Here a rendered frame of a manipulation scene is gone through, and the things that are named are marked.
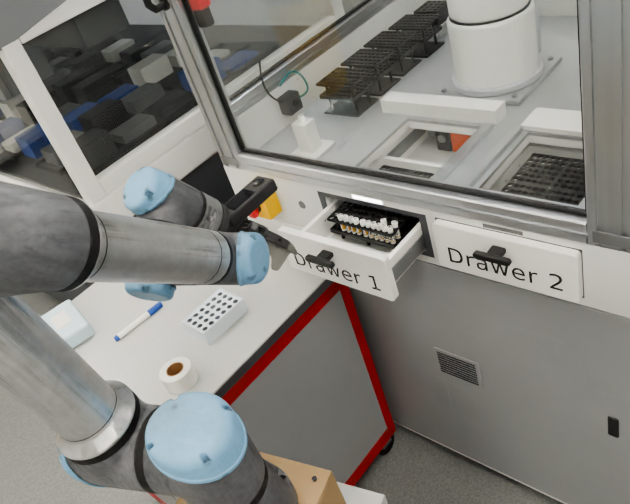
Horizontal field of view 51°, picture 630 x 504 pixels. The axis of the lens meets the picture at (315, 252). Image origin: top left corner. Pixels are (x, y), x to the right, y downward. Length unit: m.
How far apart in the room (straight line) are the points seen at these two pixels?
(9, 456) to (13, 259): 2.21
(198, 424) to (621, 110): 0.71
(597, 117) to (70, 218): 0.74
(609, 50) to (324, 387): 1.04
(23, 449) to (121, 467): 1.86
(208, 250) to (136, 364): 0.74
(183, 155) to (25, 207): 1.46
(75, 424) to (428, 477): 1.34
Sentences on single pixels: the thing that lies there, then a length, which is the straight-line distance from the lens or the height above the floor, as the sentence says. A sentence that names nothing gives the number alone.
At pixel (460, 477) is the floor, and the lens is 2.03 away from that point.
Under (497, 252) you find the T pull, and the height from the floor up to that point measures 0.91.
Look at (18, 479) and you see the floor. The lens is 2.70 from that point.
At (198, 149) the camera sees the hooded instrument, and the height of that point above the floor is 0.85.
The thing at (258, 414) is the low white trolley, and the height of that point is 0.60.
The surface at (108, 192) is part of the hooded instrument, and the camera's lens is 1.94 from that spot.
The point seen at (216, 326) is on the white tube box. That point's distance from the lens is 1.48.
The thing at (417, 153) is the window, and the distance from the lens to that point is 1.28.
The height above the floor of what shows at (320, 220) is 0.89.
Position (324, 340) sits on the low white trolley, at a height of 0.60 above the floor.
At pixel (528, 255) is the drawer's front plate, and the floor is 0.90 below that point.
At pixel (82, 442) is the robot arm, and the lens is 0.92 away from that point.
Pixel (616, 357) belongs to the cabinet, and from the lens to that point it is 1.36.
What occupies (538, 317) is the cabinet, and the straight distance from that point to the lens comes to 1.37.
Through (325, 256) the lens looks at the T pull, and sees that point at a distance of 1.33.
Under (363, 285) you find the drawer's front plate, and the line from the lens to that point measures 1.35.
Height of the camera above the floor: 1.70
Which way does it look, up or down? 36 degrees down
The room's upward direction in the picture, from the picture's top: 20 degrees counter-clockwise
